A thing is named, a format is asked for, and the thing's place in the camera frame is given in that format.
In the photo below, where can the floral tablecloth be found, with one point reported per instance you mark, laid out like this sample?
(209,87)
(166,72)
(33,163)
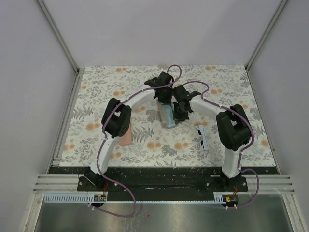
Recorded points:
(152,144)

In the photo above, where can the pink glasses case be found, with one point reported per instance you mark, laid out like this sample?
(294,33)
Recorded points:
(126,139)

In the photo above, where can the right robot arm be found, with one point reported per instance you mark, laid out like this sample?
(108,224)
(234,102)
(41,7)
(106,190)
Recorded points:
(235,131)

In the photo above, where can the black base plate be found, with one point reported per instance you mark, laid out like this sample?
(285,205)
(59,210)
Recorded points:
(197,178)

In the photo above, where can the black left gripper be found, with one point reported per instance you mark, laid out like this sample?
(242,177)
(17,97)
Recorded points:
(168,100)

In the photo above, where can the right aluminium frame post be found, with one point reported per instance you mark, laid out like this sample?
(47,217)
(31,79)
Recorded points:
(270,26)

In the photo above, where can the steel floor panel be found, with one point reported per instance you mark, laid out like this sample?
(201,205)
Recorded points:
(268,213)

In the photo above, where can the aluminium frame post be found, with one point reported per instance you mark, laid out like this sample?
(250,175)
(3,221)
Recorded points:
(270,26)
(48,16)

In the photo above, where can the white slotted cable duct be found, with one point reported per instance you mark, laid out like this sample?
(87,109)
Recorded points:
(75,198)

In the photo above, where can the aluminium front rail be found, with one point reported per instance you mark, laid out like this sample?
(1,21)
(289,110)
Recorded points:
(67,184)

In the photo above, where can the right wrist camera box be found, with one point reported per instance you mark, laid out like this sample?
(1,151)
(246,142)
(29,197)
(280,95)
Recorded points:
(179,92)

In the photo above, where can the left aluminium frame post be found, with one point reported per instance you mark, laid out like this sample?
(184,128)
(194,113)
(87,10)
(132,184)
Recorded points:
(48,16)

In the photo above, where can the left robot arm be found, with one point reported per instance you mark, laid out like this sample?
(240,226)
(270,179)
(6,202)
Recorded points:
(117,118)

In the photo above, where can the beige glasses case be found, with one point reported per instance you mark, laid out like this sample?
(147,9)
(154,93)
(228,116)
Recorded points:
(161,115)

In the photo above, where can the white frame sunglasses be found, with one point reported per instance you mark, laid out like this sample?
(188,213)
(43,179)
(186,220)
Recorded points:
(201,131)

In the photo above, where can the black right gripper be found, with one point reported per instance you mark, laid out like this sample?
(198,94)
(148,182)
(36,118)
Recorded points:
(177,118)

